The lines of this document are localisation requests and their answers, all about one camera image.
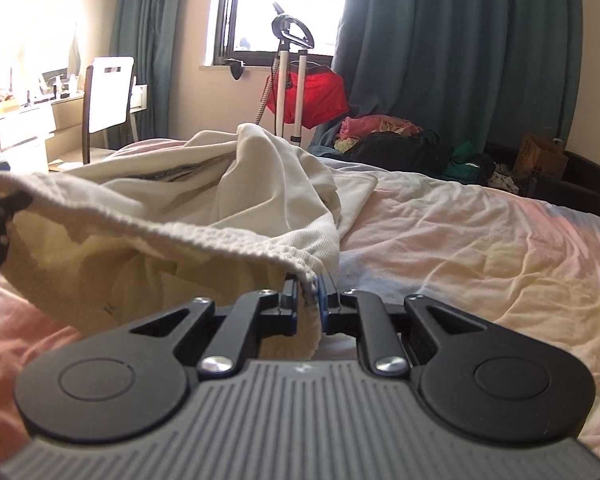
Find cream zip hoodie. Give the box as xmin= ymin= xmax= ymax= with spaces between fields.
xmin=0 ymin=124 xmax=377 ymax=359

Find pile of clothes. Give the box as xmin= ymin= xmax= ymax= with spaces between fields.
xmin=334 ymin=115 xmax=519 ymax=194

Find white desk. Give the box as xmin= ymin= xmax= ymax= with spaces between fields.
xmin=0 ymin=83 xmax=150 ymax=174

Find white chair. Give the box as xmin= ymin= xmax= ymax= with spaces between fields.
xmin=81 ymin=56 xmax=134 ymax=165

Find black sofa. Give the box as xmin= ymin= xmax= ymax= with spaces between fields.
xmin=483 ymin=142 xmax=600 ymax=217

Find left teal curtain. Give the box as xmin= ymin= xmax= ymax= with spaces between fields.
xmin=109 ymin=0 xmax=180 ymax=141

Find teal curtain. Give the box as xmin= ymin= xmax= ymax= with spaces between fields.
xmin=332 ymin=0 xmax=583 ymax=148
xmin=109 ymin=0 xmax=180 ymax=141

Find brown paper bag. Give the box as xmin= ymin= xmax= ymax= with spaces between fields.
xmin=513 ymin=133 xmax=568 ymax=180

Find red bag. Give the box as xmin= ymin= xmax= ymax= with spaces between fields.
xmin=284 ymin=66 xmax=349 ymax=129

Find garment steamer stand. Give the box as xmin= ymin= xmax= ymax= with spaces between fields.
xmin=254 ymin=2 xmax=315 ymax=146

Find window frame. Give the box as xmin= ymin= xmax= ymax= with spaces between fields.
xmin=207 ymin=0 xmax=346 ymax=66

